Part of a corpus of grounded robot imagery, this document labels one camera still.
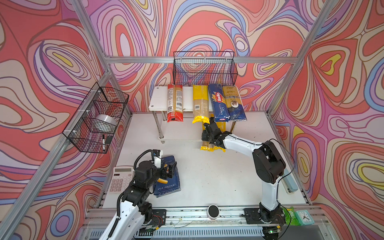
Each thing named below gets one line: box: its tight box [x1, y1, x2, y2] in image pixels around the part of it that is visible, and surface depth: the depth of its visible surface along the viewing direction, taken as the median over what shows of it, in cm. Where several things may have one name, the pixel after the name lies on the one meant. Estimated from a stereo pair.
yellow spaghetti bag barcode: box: [192, 85, 210, 124], surface depth 75 cm
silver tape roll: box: [95, 114, 117, 127], surface depth 73 cm
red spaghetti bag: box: [167, 84, 184, 123], surface depth 75 cm
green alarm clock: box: [295, 209, 315, 226], surface depth 73 cm
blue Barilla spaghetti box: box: [208, 83, 231, 122], surface depth 73 cm
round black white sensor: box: [207, 204, 220, 220], surface depth 72 cm
